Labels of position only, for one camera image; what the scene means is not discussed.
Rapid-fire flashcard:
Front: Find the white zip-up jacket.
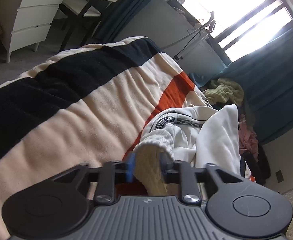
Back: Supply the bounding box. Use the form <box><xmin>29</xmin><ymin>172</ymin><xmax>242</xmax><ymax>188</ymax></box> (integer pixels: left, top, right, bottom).
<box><xmin>133</xmin><ymin>105</ymin><xmax>252</xmax><ymax>196</ymax></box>

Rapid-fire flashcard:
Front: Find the black garment pile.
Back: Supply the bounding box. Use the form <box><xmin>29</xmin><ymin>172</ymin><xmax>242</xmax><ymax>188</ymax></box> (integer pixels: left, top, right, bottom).
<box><xmin>240</xmin><ymin>145</ymin><xmax>271</xmax><ymax>186</ymax></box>

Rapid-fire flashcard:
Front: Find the pink garment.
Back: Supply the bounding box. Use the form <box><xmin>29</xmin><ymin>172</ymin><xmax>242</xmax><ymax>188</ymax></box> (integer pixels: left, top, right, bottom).
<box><xmin>239</xmin><ymin>114</ymin><xmax>258</xmax><ymax>161</ymax></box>

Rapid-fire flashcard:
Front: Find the striped cream black orange blanket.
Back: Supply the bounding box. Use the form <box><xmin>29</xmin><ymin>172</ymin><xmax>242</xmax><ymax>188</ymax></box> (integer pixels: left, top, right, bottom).
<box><xmin>0</xmin><ymin>36</ymin><xmax>208</xmax><ymax>239</ymax></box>

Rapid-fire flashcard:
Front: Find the pale yellow knit garment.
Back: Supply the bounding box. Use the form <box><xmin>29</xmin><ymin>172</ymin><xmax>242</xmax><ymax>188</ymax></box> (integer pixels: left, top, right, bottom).
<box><xmin>202</xmin><ymin>77</ymin><xmax>244</xmax><ymax>106</ymax></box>

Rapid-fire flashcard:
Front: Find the teal curtain left of window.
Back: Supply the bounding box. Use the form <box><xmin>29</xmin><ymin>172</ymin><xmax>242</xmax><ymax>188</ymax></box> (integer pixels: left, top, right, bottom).
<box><xmin>94</xmin><ymin>0</ymin><xmax>185</xmax><ymax>45</ymax></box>

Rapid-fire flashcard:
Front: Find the black white chair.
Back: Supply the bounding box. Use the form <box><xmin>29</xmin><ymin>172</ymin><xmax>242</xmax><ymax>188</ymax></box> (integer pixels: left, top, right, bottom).
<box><xmin>59</xmin><ymin>0</ymin><xmax>101</xmax><ymax>52</ymax></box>

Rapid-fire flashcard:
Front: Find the white drawer dresser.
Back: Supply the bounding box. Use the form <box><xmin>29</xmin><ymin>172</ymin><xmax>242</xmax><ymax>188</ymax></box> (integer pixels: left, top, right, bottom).
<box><xmin>0</xmin><ymin>0</ymin><xmax>63</xmax><ymax>63</ymax></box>

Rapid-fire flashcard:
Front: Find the wall outlet plate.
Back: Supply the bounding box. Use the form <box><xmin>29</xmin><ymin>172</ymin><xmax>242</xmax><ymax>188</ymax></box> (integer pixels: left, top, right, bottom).
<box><xmin>275</xmin><ymin>170</ymin><xmax>284</xmax><ymax>183</ymax></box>

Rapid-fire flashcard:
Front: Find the window with dark frame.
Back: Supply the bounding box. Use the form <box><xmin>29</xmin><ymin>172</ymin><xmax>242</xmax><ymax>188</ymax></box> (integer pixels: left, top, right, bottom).
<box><xmin>167</xmin><ymin>0</ymin><xmax>293</xmax><ymax>64</ymax></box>

